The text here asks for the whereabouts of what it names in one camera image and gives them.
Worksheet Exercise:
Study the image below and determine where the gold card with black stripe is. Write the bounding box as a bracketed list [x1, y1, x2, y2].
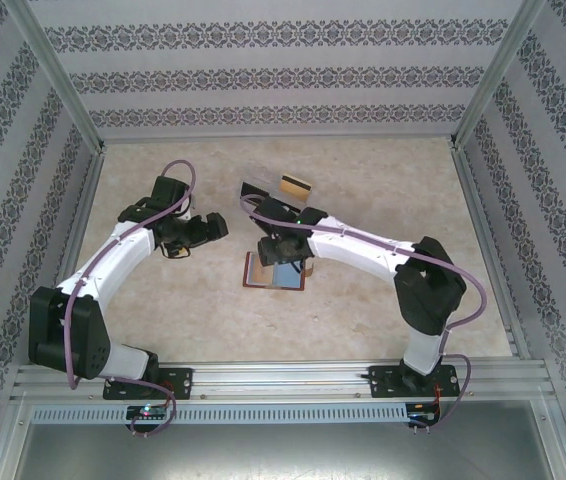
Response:
[278, 173, 314, 203]

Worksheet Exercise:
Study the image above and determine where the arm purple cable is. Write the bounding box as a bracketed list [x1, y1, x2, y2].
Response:
[62, 159, 199, 437]
[239, 194, 489, 434]

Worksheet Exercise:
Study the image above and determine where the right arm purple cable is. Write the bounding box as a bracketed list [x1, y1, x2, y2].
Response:
[239, 194, 489, 434]

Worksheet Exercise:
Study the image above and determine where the aluminium mounting rail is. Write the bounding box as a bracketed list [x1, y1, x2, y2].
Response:
[10, 360, 558, 401]

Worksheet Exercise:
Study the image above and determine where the brown leather card holder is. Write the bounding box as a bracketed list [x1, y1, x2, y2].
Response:
[241, 250, 315, 293]

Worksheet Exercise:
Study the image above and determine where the grey metal sheet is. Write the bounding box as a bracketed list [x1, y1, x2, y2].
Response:
[12, 422, 566, 480]

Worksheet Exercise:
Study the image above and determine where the slotted grey cable duct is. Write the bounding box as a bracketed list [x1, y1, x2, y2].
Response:
[30, 402, 410, 424]

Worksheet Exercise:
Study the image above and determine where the aluminium frame post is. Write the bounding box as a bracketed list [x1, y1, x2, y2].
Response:
[5, 0, 109, 154]
[450, 0, 549, 149]

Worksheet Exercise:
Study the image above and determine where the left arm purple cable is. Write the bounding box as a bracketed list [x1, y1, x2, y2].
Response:
[62, 159, 199, 437]

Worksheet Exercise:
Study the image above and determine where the orange credit card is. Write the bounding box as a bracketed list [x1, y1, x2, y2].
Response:
[252, 263, 277, 287]

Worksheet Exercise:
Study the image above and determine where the aluminium side rail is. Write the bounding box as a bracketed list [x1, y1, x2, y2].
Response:
[31, 147, 108, 365]
[450, 144, 532, 359]

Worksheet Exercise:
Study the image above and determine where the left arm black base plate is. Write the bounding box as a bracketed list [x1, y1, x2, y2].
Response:
[102, 367, 194, 401]

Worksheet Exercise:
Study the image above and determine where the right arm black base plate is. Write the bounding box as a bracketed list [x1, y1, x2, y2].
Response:
[368, 364, 462, 399]

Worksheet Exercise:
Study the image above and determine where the clear acrylic card organizer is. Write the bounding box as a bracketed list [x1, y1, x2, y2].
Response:
[239, 167, 314, 221]

